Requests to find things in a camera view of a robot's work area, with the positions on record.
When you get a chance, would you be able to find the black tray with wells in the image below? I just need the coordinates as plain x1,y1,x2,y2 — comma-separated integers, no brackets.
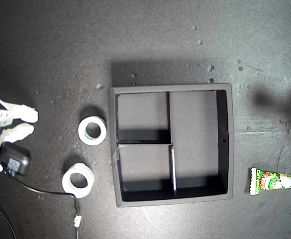
108,83,235,209

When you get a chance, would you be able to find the thin black cable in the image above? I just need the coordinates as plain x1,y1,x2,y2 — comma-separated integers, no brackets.
0,199,17,239

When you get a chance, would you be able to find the black camera cable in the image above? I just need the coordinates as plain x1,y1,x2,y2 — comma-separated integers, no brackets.
17,173,83,239

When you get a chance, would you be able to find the white tape roll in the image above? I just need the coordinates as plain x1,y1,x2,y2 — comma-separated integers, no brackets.
77,116,107,146
61,162,95,199

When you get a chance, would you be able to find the green printed snack bar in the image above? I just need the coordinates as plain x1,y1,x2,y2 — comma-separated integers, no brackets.
248,167,291,196

